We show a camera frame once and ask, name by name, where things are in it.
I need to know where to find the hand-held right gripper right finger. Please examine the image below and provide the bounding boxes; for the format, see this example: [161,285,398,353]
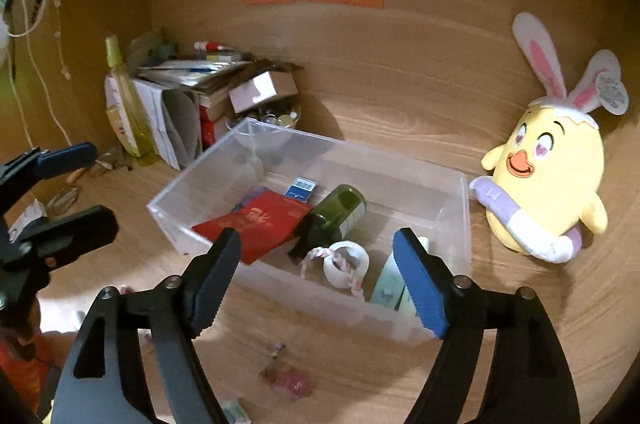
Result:
[392,228,583,424]

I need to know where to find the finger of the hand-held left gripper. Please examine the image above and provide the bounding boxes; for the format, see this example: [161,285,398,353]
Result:
[0,142,99,217]
[9,205,120,291]

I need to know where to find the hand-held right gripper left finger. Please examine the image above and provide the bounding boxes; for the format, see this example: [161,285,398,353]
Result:
[50,228,243,424]

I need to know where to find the green printed sachet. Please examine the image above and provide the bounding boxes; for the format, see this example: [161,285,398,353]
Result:
[369,253,407,305]

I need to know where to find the mint green tube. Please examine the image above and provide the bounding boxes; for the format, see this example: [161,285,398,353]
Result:
[397,236,432,317]

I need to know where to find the red foil pouch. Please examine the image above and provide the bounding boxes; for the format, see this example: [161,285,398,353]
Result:
[191,191,315,265]

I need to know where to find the clear plastic bin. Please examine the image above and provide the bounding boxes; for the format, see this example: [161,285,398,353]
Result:
[146,118,473,347]

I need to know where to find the white tape roll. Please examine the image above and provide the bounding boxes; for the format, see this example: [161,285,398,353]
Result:
[322,241,370,289]

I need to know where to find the pink white braided hair tie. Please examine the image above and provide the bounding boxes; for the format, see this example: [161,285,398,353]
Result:
[300,246,364,301]

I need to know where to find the dark green bottle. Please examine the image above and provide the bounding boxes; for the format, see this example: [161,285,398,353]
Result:
[287,185,368,261]

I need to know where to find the small blue white box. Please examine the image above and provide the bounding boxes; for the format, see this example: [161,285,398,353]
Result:
[284,177,318,198]

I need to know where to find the white paper tag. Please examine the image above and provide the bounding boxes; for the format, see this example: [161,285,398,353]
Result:
[10,199,49,235]

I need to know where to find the orange garment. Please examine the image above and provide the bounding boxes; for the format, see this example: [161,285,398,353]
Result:
[0,304,66,411]

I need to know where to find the yellow-green spray bottle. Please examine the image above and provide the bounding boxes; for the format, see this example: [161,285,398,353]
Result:
[104,35,158,167]

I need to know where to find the folded white paper leaflet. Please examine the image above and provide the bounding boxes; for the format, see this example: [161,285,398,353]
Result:
[105,76,203,172]

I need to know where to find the pink crumpled wrapper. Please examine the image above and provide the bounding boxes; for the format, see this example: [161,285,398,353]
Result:
[260,366,316,401]

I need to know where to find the small teal packet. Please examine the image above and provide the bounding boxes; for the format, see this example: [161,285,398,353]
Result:
[220,399,252,424]

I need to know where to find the red box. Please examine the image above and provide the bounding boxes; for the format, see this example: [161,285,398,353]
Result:
[199,104,231,149]

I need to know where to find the stack of books and papers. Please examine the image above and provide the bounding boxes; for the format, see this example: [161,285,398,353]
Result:
[132,54,303,107]

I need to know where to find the yellow chick plush toy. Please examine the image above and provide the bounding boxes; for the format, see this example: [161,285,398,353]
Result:
[467,11,630,265]

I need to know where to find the white bowl with trinkets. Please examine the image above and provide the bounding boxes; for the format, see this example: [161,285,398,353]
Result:
[225,104,302,155]

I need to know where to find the red and white marker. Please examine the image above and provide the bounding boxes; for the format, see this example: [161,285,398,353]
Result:
[192,41,237,54]

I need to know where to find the small white cardboard box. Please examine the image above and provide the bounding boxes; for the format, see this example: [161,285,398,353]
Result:
[228,70,299,113]

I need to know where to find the thin-frame eyeglasses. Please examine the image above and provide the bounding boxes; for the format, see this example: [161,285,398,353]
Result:
[46,186,82,215]
[94,149,133,178]

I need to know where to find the white cable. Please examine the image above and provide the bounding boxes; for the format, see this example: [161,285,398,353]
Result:
[9,0,72,145]

